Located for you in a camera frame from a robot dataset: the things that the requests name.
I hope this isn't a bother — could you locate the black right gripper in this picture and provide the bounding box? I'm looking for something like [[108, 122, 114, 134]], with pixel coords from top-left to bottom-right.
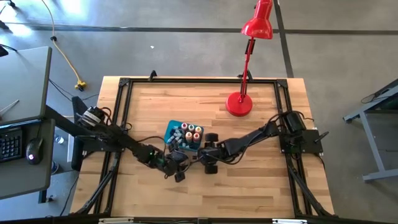
[[198, 133, 223, 175]]

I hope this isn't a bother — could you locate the blue plastic bin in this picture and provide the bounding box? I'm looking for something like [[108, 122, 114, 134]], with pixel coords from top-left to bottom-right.
[[163, 119, 205, 152]]

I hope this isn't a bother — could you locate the red desk lamp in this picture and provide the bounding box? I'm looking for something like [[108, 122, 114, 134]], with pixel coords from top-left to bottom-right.
[[225, 0, 274, 118]]

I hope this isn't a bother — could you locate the black metal stand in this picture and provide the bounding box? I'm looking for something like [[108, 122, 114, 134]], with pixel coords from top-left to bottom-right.
[[45, 95, 94, 172]]

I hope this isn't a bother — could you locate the black computer mouse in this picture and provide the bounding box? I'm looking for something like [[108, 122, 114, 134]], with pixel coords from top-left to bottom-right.
[[25, 137, 45, 166]]

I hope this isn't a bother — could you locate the dark grey desk shelf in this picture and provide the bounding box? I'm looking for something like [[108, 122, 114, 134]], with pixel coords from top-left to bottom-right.
[[0, 118, 56, 200]]

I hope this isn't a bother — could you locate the black keyboard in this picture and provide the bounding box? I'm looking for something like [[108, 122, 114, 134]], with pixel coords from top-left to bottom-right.
[[0, 127, 24, 163]]

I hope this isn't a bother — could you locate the grey desk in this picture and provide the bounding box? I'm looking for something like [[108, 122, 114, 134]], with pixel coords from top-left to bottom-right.
[[0, 46, 53, 126]]

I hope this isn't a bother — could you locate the grey metal table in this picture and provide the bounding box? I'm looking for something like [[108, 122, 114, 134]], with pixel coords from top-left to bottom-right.
[[343, 79, 398, 183]]

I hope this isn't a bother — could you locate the silver pen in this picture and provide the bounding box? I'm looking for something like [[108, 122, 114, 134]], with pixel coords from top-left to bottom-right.
[[0, 99, 20, 114]]

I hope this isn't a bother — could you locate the black aluminium table frame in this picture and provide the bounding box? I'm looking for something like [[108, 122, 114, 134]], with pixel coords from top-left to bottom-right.
[[70, 76, 335, 224]]

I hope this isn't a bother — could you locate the silver metal bracket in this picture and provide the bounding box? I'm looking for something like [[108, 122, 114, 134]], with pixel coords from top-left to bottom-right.
[[98, 217, 134, 224], [272, 218, 308, 224]]

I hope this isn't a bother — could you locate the black floor cable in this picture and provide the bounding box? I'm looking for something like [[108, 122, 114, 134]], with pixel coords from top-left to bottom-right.
[[48, 77, 100, 102]]

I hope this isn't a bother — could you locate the yellow extension cable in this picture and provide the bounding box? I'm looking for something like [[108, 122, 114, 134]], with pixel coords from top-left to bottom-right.
[[40, 0, 88, 91]]

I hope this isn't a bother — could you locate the black cable loop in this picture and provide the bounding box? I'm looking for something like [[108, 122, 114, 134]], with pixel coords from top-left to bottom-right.
[[360, 88, 393, 105]]

